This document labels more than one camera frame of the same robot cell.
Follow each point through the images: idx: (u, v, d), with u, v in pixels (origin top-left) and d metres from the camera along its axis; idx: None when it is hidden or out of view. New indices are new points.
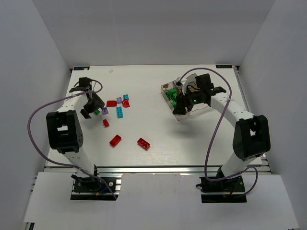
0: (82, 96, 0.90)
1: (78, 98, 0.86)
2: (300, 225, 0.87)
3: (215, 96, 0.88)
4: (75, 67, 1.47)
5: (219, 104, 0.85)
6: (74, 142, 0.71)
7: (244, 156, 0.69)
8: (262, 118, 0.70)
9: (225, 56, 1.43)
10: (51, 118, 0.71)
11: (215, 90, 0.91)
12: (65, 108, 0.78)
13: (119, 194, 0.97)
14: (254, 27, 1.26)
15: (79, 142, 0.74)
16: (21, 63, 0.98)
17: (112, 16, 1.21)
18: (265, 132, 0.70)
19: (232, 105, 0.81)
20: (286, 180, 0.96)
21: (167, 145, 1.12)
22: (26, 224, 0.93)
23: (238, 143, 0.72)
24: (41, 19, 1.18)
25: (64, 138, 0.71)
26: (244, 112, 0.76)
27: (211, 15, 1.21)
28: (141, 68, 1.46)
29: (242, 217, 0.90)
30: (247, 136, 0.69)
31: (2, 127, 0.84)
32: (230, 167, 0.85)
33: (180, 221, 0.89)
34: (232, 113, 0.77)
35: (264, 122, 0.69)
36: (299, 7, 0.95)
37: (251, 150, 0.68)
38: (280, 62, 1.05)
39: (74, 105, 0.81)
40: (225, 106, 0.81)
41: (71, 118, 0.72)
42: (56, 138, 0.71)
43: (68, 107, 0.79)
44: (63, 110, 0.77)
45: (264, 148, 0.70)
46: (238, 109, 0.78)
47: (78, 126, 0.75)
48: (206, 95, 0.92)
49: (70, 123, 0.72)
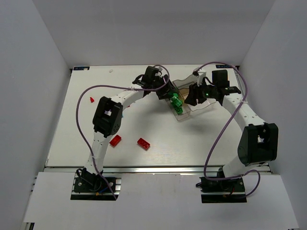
0: (137, 93, 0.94)
1: (133, 94, 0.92)
2: (301, 224, 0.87)
3: (228, 96, 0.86)
4: (75, 67, 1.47)
5: (231, 105, 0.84)
6: (109, 130, 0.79)
7: (248, 162, 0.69)
8: (274, 126, 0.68)
9: (225, 56, 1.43)
10: (103, 102, 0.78)
11: (230, 90, 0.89)
12: (118, 98, 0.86)
13: (119, 194, 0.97)
14: (253, 28, 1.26)
15: (113, 131, 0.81)
16: (20, 62, 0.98)
17: (112, 16, 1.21)
18: (274, 143, 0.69)
19: (243, 108, 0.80)
20: (286, 180, 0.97)
21: (167, 145, 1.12)
22: (26, 224, 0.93)
23: (243, 147, 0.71)
24: (40, 19, 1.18)
25: (104, 122, 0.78)
26: (255, 118, 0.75)
27: (210, 15, 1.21)
28: (141, 68, 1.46)
29: (242, 217, 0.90)
30: (254, 143, 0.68)
31: (2, 126, 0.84)
32: (231, 172, 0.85)
33: (181, 222, 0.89)
34: (242, 117, 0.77)
35: (275, 131, 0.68)
36: (299, 8, 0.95)
37: (255, 157, 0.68)
38: (280, 63, 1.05)
39: (126, 98, 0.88)
40: (237, 108, 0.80)
41: (116, 111, 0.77)
42: (99, 119, 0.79)
43: (121, 98, 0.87)
44: (116, 100, 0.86)
45: (269, 157, 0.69)
46: (250, 114, 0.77)
47: (119, 119, 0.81)
48: (219, 94, 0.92)
49: (113, 115, 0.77)
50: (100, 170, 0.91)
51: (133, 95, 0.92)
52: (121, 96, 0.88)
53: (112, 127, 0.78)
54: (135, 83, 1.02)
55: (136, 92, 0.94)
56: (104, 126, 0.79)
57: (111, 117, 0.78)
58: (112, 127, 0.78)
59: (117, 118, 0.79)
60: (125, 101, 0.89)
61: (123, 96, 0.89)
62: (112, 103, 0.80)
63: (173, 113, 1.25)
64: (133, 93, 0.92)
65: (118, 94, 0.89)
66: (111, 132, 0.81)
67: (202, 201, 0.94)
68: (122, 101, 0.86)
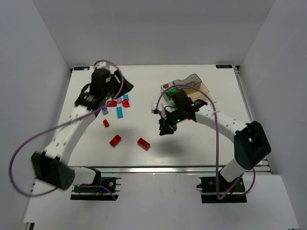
0: (84, 120, 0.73)
1: (77, 127, 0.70)
2: (301, 224, 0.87)
3: (199, 112, 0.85)
4: (75, 67, 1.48)
5: (207, 119, 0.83)
6: (61, 187, 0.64)
7: (252, 165, 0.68)
8: (254, 123, 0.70)
9: (225, 56, 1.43)
10: (36, 163, 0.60)
11: (196, 104, 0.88)
12: (55, 149, 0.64)
13: (118, 194, 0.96)
14: (254, 28, 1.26)
15: (67, 183, 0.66)
16: (20, 62, 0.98)
17: (112, 16, 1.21)
18: (264, 137, 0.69)
19: (221, 117, 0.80)
20: (286, 180, 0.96)
21: (166, 145, 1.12)
22: (26, 224, 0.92)
23: (241, 155, 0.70)
24: (40, 19, 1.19)
25: (50, 181, 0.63)
26: (236, 122, 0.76)
27: (210, 15, 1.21)
28: (142, 68, 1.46)
29: (242, 217, 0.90)
30: (249, 145, 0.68)
31: (3, 126, 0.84)
32: (228, 173, 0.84)
33: (180, 222, 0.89)
34: (225, 127, 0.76)
35: (258, 126, 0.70)
36: (299, 7, 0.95)
37: (256, 156, 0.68)
38: (280, 62, 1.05)
39: (67, 141, 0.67)
40: (215, 121, 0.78)
41: (57, 170, 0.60)
42: (42, 179, 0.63)
43: (59, 146, 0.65)
44: (52, 151, 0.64)
45: (266, 150, 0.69)
46: (229, 121, 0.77)
47: (68, 168, 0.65)
48: (189, 113, 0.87)
49: (55, 174, 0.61)
50: (91, 181, 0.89)
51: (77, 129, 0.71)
52: (59, 142, 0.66)
53: (62, 183, 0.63)
54: (79, 103, 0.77)
55: (80, 123, 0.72)
56: (53, 184, 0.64)
57: (53, 176, 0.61)
58: (61, 185, 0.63)
59: (64, 173, 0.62)
60: (69, 143, 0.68)
61: (63, 140, 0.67)
62: (49, 159, 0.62)
63: None
64: (76, 128, 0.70)
65: (55, 140, 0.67)
66: (66, 185, 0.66)
67: (203, 201, 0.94)
68: (64, 149, 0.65)
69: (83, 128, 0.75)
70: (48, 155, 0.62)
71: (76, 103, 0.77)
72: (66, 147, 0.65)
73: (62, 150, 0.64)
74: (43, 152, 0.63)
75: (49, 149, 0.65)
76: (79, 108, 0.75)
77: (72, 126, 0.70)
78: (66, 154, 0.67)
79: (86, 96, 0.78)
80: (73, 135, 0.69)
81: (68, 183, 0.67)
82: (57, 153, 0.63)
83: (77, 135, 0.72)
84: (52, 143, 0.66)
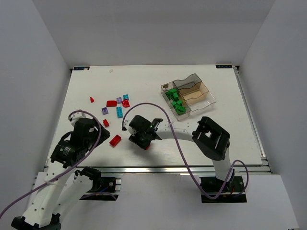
0: (61, 179, 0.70)
1: (55, 188, 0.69)
2: (301, 225, 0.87)
3: (159, 129, 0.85)
4: (75, 67, 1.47)
5: (167, 132, 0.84)
6: None
7: (220, 156, 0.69)
8: (204, 119, 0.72)
9: (225, 56, 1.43)
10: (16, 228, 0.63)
11: (153, 124, 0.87)
12: (33, 215, 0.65)
13: (118, 194, 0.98)
14: (254, 27, 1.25)
15: None
16: (20, 62, 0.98)
17: (112, 16, 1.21)
18: (216, 126, 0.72)
19: (175, 125, 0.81)
20: (286, 180, 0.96)
21: (166, 144, 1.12)
22: None
23: (208, 152, 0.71)
24: (40, 19, 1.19)
25: None
26: (190, 124, 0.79)
27: (210, 15, 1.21)
28: (141, 68, 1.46)
29: (242, 218, 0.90)
30: (208, 140, 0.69)
31: (3, 126, 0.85)
32: (219, 171, 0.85)
33: (180, 222, 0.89)
34: (183, 132, 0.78)
35: (208, 120, 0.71)
36: (299, 7, 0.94)
37: (220, 147, 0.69)
38: (280, 62, 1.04)
39: (44, 207, 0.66)
40: (172, 132, 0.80)
41: None
42: None
43: (37, 211, 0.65)
44: (30, 218, 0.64)
45: (224, 137, 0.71)
46: (184, 125, 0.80)
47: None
48: (151, 134, 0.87)
49: None
50: (90, 186, 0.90)
51: (56, 190, 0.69)
52: (37, 206, 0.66)
53: None
54: (55, 156, 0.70)
55: (58, 182, 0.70)
56: None
57: None
58: None
59: None
60: (49, 207, 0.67)
61: (40, 204, 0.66)
62: (28, 225, 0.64)
63: (174, 114, 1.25)
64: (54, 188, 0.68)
65: (33, 202, 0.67)
66: None
67: (203, 201, 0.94)
68: (41, 216, 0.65)
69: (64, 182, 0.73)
70: (27, 222, 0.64)
71: (52, 159, 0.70)
72: (44, 212, 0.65)
73: (39, 216, 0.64)
74: (23, 219, 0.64)
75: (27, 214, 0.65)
76: (54, 166, 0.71)
77: (49, 188, 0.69)
78: (47, 216, 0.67)
79: (63, 147, 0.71)
80: (51, 199, 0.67)
81: None
82: (36, 220, 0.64)
83: (58, 193, 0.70)
84: (30, 206, 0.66)
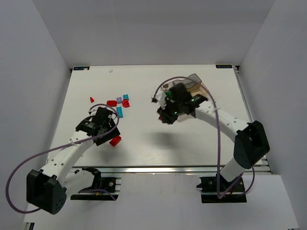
0: (83, 145, 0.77)
1: (76, 150, 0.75)
2: (300, 224, 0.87)
3: (199, 108, 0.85)
4: (75, 67, 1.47)
5: (207, 115, 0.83)
6: (50, 207, 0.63)
7: (251, 164, 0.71)
8: (256, 123, 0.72)
9: (225, 56, 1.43)
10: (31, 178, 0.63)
11: (195, 100, 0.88)
12: (53, 168, 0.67)
13: (118, 194, 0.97)
14: (254, 27, 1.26)
15: (56, 207, 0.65)
16: (20, 62, 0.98)
17: (112, 16, 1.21)
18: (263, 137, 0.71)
19: (221, 115, 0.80)
20: (286, 179, 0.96)
21: (166, 145, 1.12)
22: (26, 224, 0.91)
23: (242, 155, 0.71)
24: (40, 19, 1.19)
25: (41, 201, 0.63)
26: (237, 121, 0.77)
27: (210, 15, 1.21)
28: (141, 68, 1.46)
29: (242, 218, 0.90)
30: (250, 144, 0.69)
31: (3, 126, 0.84)
32: (228, 170, 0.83)
33: (180, 222, 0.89)
34: (226, 125, 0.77)
35: (259, 126, 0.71)
36: (298, 7, 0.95)
37: (256, 157, 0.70)
38: (280, 62, 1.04)
39: (64, 163, 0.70)
40: (216, 118, 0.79)
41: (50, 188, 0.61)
42: (34, 197, 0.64)
43: (57, 166, 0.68)
44: (49, 171, 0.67)
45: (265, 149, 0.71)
46: (231, 120, 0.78)
47: (62, 191, 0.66)
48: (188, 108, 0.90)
49: (47, 193, 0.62)
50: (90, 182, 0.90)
51: (76, 153, 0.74)
52: (57, 162, 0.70)
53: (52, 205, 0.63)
54: (80, 127, 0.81)
55: (81, 145, 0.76)
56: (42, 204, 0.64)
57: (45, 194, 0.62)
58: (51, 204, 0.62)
59: (56, 194, 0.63)
60: (66, 166, 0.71)
61: (60, 161, 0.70)
62: (45, 176, 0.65)
63: None
64: (74, 150, 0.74)
65: (53, 160, 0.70)
66: (55, 209, 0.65)
67: (202, 201, 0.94)
68: (60, 170, 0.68)
69: (80, 154, 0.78)
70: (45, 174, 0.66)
71: (76, 128, 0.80)
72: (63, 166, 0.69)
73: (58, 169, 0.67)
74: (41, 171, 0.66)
75: (45, 169, 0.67)
76: (79, 132, 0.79)
77: (70, 149, 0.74)
78: (63, 175, 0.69)
79: (88, 122, 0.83)
80: (71, 158, 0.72)
81: (58, 207, 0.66)
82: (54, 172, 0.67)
83: (75, 159, 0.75)
84: (49, 163, 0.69)
